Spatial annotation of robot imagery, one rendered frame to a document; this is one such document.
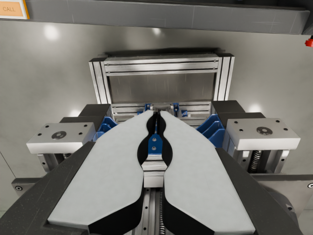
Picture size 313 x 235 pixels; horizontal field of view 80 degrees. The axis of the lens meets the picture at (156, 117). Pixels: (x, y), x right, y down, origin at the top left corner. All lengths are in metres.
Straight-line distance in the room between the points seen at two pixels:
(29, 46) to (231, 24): 1.41
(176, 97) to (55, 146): 0.89
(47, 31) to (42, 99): 0.52
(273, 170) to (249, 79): 1.06
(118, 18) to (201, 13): 0.15
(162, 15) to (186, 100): 0.92
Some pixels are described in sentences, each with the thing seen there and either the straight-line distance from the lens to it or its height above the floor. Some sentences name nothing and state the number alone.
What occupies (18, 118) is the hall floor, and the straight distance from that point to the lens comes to 1.97.
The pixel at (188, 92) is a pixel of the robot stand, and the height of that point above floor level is 0.21.
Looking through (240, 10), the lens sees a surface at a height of 0.95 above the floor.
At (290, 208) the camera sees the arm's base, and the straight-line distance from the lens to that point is 0.58.
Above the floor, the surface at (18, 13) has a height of 0.96.
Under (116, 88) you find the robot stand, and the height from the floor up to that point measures 0.21.
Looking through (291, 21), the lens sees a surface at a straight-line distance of 0.45.
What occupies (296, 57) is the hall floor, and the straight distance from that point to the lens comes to 1.65.
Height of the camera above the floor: 1.34
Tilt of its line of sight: 59 degrees down
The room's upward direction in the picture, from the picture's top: 177 degrees counter-clockwise
